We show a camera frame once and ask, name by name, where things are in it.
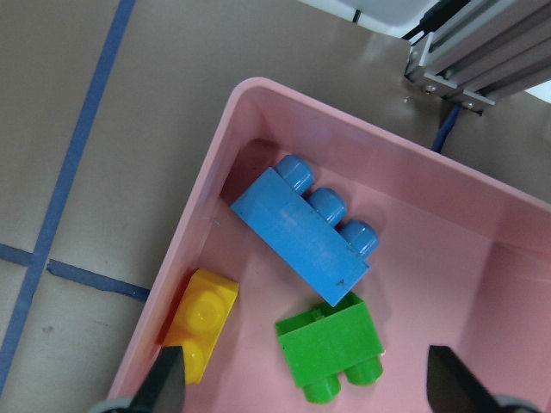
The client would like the yellow toy block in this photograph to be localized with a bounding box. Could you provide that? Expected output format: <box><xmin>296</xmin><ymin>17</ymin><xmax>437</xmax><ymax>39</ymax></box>
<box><xmin>163</xmin><ymin>268</ymin><xmax>239</xmax><ymax>385</ymax></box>

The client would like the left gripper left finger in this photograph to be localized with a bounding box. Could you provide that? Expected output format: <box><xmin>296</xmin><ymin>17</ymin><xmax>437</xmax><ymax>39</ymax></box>
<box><xmin>128</xmin><ymin>346</ymin><xmax>186</xmax><ymax>413</ymax></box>

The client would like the green toy block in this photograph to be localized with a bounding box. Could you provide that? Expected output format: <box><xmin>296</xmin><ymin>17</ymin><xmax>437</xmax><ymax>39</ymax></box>
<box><xmin>275</xmin><ymin>292</ymin><xmax>384</xmax><ymax>404</ymax></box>

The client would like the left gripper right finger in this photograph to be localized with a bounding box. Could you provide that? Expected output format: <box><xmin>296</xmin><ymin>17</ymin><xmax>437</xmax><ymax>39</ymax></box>
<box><xmin>426</xmin><ymin>345</ymin><xmax>506</xmax><ymax>412</ymax></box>

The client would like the blue toy block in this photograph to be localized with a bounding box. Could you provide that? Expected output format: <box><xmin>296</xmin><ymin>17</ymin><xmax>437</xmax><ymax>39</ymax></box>
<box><xmin>232</xmin><ymin>155</ymin><xmax>379</xmax><ymax>306</ymax></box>

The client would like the blue cable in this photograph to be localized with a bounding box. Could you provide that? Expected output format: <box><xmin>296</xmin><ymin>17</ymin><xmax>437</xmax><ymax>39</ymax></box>
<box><xmin>431</xmin><ymin>105</ymin><xmax>462</xmax><ymax>152</ymax></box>

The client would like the aluminium frame post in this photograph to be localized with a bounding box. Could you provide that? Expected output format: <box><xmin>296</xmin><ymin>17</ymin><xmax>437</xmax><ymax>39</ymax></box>
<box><xmin>405</xmin><ymin>1</ymin><xmax>550</xmax><ymax>113</ymax></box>

